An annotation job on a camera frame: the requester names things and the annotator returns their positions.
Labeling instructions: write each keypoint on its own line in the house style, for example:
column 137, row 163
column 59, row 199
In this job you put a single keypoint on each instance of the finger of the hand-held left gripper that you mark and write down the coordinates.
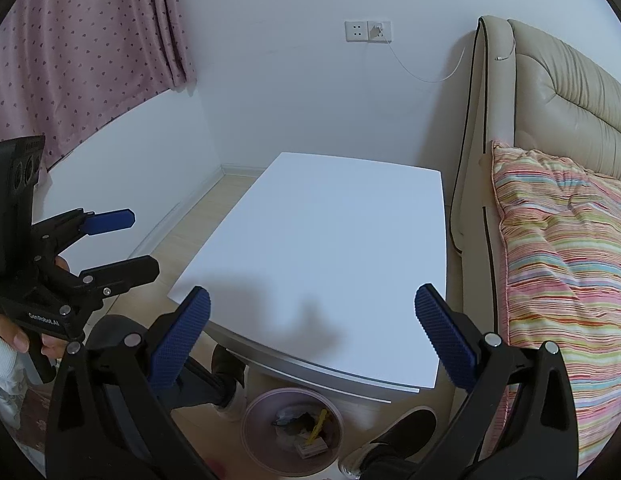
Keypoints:
column 135, row 270
column 110, row 220

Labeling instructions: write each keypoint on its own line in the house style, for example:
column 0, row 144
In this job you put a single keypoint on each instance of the striped colourful pillow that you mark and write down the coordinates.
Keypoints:
column 575, row 260

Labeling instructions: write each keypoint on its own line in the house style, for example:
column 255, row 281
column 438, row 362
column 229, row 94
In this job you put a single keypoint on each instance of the person's black right shoe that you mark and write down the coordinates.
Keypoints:
column 400, row 435

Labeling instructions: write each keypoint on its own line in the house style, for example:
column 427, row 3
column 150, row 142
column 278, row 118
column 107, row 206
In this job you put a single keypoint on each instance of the white charger plug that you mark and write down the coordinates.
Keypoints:
column 378, row 30

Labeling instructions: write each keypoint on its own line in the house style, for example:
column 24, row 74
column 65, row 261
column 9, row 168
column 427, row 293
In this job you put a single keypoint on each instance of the pink plastic waste bin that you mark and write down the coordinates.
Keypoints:
column 255, row 440

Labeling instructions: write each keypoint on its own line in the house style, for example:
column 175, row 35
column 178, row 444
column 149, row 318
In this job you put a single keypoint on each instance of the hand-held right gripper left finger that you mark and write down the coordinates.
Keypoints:
column 183, row 332

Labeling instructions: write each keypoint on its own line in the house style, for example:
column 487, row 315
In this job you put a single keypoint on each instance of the person's dark left shoe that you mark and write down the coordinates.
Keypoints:
column 228, row 385

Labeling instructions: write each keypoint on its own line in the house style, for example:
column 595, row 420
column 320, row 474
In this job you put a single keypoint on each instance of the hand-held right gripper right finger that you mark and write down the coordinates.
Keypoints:
column 443, row 335

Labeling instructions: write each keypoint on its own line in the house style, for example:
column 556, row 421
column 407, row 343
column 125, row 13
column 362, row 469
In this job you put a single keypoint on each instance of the person's left hand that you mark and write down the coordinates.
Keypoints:
column 13, row 335

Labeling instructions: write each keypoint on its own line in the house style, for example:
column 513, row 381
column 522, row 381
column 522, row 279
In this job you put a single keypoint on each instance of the pink dotted curtain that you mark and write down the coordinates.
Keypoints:
column 80, row 50

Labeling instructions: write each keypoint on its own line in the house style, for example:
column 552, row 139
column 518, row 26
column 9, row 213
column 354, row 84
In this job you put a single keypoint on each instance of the pink floral rug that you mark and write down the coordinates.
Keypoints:
column 33, row 425

